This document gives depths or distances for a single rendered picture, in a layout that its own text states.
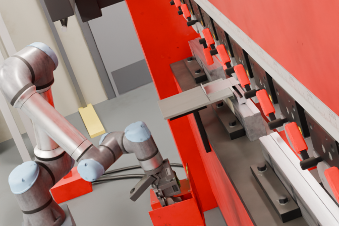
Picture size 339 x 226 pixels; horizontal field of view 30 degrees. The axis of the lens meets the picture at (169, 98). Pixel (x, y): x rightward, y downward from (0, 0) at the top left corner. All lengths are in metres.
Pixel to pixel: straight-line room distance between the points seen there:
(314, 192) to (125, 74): 4.05
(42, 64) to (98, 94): 3.52
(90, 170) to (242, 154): 0.51
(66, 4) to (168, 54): 0.56
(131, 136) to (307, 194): 0.63
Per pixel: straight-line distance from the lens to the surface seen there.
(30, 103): 2.03
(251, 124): 2.15
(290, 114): 1.34
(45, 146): 2.29
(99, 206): 4.00
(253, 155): 2.09
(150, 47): 3.14
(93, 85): 5.59
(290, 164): 1.80
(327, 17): 0.91
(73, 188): 4.18
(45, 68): 2.13
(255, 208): 1.83
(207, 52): 2.12
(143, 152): 2.02
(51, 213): 2.30
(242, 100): 2.24
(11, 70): 2.06
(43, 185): 2.28
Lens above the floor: 1.86
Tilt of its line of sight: 21 degrees down
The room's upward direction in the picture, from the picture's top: 19 degrees counter-clockwise
